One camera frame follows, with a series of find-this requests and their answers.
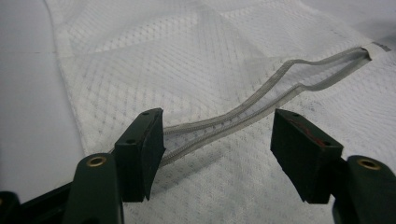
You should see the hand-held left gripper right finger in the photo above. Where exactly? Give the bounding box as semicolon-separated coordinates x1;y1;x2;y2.
270;108;396;224

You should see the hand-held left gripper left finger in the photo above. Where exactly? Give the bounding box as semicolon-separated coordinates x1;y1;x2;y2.
62;107;166;224

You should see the white mesh laundry bag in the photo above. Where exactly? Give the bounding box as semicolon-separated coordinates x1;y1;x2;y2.
43;0;396;224

